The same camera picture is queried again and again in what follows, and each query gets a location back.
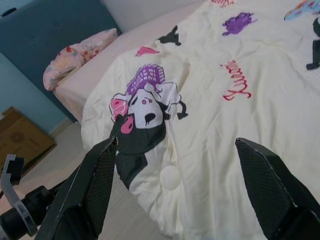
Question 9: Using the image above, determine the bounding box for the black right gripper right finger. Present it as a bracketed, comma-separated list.
[235, 137, 320, 240]

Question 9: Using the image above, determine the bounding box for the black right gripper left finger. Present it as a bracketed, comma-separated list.
[36, 136, 119, 240]

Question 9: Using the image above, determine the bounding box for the cream cartoon print comforter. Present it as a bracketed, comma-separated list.
[81, 0, 320, 240]

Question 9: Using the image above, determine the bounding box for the pink patterned pillow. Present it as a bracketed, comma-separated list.
[42, 27, 118, 91]

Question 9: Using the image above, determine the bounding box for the brown cardboard box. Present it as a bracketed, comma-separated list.
[0, 106, 57, 176]

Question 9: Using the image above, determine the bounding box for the blue upholstered headboard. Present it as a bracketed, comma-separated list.
[0, 0, 123, 124]

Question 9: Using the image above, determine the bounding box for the black remote control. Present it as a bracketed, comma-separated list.
[0, 7, 18, 18]

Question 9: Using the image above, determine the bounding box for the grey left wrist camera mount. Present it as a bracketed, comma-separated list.
[0, 153, 39, 238]

